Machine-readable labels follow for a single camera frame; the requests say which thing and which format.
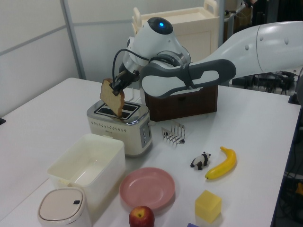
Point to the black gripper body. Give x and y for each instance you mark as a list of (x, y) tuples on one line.
[(129, 78)]

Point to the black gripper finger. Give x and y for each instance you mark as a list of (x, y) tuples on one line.
[(123, 85), (116, 88)]

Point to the brown bread slice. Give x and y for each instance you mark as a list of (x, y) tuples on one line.
[(111, 101)]

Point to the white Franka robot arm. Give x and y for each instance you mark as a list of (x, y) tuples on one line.
[(236, 54)]

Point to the cream and chrome toaster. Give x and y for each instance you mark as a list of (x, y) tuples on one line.
[(113, 132)]

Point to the dark brown drawer box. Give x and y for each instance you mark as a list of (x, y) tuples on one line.
[(189, 104)]

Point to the silver metal toast rack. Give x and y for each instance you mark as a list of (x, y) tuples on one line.
[(175, 136)]

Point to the white rectangular plastic container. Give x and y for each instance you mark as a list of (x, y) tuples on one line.
[(104, 170)]

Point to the cream wooden cabinet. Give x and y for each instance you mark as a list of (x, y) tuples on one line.
[(198, 30)]

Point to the pink plate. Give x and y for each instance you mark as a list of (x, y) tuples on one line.
[(146, 189)]

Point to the black and white panda toy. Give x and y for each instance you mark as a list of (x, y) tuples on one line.
[(201, 162)]

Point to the black stand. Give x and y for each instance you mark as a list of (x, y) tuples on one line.
[(2, 121)]

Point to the yellow banana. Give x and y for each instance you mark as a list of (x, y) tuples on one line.
[(225, 165)]

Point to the small white trash can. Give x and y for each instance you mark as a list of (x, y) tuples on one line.
[(61, 208)]

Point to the red apple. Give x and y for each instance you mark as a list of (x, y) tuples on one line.
[(141, 217)]

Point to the yellow cube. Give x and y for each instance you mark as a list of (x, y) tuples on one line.
[(208, 208)]

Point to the purple cube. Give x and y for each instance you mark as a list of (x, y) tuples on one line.
[(191, 225)]

